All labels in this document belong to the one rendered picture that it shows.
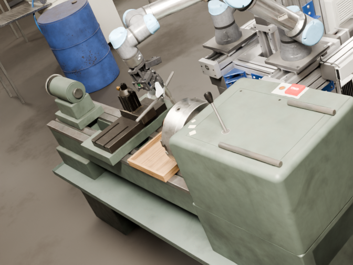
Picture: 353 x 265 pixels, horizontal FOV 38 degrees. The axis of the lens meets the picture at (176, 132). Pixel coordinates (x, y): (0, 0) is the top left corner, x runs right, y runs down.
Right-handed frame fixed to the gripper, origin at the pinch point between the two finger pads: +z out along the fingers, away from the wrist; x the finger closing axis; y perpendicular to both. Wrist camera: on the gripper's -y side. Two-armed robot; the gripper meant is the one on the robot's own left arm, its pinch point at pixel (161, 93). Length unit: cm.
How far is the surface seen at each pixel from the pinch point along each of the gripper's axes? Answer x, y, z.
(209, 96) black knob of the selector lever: 27.6, 6.8, -2.7
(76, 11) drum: -248, -210, 71
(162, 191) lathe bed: -29, 10, 59
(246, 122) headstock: 38.1, 8.1, 11.6
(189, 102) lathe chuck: 3.7, -7.9, 14.2
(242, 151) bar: 44, 26, 7
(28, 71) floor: -421, -233, 153
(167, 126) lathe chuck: -4.1, 4.3, 15.9
